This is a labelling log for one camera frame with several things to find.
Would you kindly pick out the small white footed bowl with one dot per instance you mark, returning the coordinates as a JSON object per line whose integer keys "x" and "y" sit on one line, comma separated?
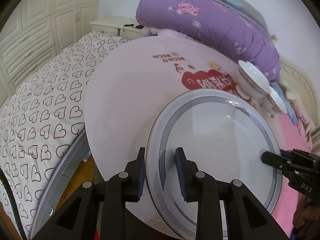
{"x": 276, "y": 97}

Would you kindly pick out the grey floral pillow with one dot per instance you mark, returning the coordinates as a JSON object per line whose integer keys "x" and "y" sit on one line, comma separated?
{"x": 247, "y": 7}

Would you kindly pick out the cream panelled wardrobe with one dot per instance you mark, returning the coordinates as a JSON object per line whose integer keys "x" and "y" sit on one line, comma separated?
{"x": 37, "y": 17}

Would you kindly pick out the blue printed pillow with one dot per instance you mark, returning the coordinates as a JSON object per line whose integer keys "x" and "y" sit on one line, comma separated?
{"x": 291, "y": 112}

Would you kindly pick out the pink bed sheet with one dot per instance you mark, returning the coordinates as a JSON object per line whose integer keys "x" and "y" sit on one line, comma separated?
{"x": 292, "y": 135}

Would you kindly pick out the large white grey-banded bowl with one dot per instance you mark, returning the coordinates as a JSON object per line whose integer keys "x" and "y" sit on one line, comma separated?
{"x": 250, "y": 82}

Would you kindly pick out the purple floral quilt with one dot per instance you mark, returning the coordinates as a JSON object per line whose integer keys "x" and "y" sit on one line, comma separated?
{"x": 212, "y": 25}

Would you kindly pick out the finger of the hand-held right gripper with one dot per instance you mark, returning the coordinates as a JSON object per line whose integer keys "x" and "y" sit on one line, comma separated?
{"x": 272, "y": 160}
{"x": 302, "y": 157}

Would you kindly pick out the grey bed frame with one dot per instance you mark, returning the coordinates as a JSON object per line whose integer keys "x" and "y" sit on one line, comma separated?
{"x": 62, "y": 175}

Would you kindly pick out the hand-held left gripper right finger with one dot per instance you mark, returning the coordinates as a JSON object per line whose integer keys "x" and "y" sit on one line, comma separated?
{"x": 180, "y": 175}

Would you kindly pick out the white heart-print mattress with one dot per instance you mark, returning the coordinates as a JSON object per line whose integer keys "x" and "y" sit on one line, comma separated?
{"x": 37, "y": 110}

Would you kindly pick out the cream nightstand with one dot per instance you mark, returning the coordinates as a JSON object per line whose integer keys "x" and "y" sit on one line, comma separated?
{"x": 110, "y": 23}

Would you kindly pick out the cream carved headboard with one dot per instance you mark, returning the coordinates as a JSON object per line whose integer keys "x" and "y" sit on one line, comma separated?
{"x": 300, "y": 80}

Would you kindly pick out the white plate with grey band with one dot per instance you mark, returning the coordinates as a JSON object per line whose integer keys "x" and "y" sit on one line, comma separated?
{"x": 220, "y": 135}

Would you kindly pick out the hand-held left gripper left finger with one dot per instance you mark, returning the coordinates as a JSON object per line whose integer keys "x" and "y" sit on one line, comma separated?
{"x": 141, "y": 175}

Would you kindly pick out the round pink printed table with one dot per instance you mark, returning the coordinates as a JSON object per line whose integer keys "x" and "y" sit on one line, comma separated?
{"x": 130, "y": 92}

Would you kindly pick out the white and pink plush toy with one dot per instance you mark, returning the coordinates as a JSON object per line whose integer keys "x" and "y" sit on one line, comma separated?
{"x": 291, "y": 95}

